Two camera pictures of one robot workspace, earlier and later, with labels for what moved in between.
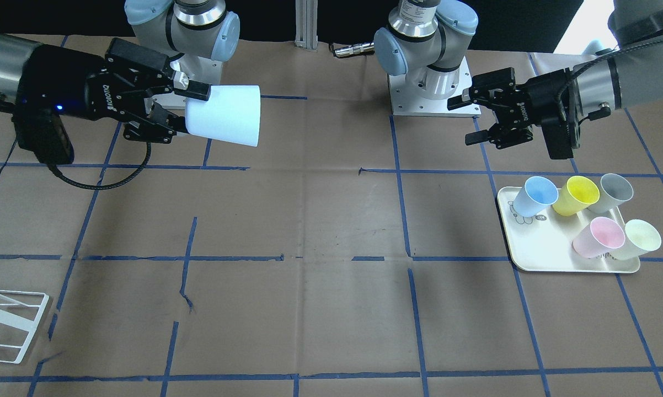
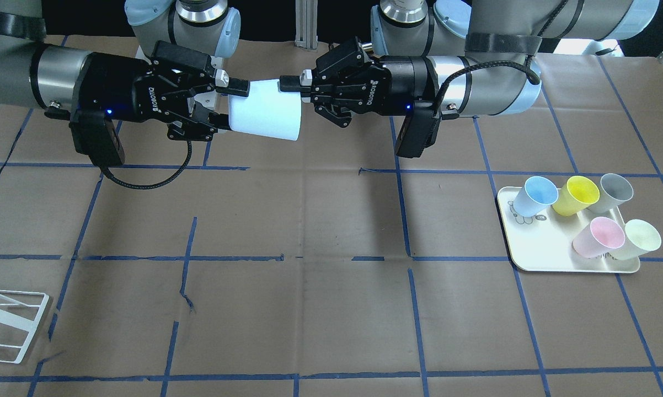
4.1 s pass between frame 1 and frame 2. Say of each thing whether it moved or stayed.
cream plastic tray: stayed
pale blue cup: moved
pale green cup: stayed
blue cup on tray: stayed
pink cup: stayed
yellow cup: stayed
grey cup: stayed
